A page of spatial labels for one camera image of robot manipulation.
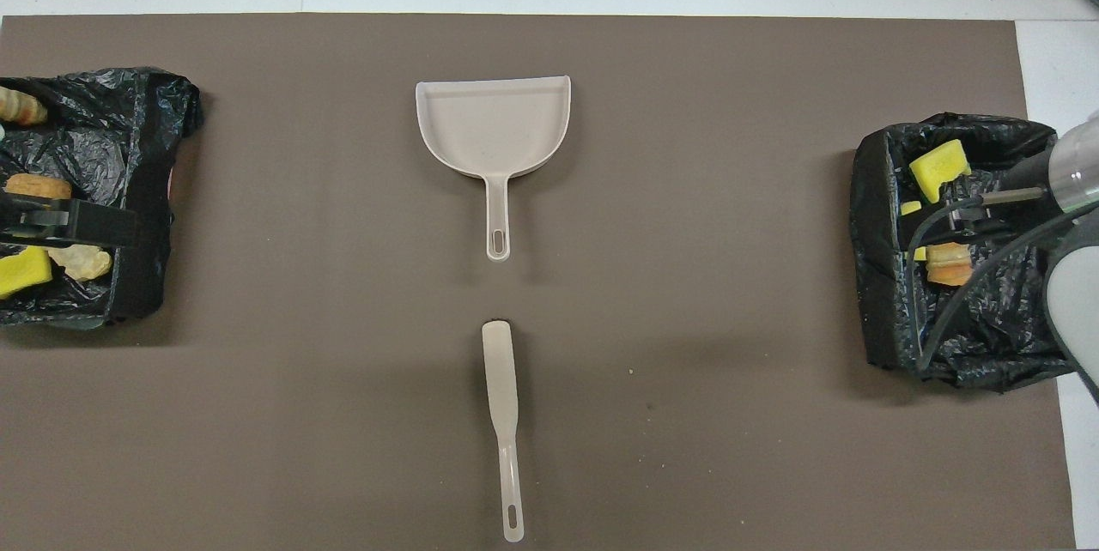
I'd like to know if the small yellow green sponge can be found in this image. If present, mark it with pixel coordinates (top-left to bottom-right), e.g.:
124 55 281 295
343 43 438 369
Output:
899 200 929 263

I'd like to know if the golden croissant chunk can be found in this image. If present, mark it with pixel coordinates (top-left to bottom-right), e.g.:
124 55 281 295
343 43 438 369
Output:
926 242 976 288

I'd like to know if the brown table mat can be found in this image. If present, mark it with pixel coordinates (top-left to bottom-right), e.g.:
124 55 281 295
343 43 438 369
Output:
0 14 1078 551

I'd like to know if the large yellow sponge piece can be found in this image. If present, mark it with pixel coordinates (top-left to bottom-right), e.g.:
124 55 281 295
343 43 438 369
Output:
908 138 973 205

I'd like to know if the yellow sponge wedge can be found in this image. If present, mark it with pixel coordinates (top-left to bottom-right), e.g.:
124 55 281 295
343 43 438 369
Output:
0 245 53 300

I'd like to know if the brown bread roll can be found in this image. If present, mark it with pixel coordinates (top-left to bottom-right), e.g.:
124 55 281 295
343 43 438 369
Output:
4 173 75 202

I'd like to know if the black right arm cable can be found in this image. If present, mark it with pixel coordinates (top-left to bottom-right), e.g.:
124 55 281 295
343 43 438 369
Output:
907 186 1087 373

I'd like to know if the black bag lined bin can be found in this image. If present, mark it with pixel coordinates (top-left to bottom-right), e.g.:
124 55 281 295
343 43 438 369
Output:
850 112 1087 393
0 66 205 330

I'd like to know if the beige hand brush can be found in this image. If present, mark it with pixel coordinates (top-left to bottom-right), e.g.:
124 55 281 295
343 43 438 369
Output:
481 317 525 544

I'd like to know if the pale striped croissant piece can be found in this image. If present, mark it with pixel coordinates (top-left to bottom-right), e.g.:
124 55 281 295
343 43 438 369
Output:
0 79 49 125

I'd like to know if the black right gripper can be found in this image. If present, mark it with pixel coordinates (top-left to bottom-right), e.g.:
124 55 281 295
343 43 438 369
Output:
897 148 1061 250

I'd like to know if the beige plastic dustpan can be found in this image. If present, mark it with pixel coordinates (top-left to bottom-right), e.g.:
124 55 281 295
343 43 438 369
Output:
416 76 573 263

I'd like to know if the pale bread lump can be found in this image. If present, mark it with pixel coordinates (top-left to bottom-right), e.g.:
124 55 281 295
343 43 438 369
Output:
46 244 113 282

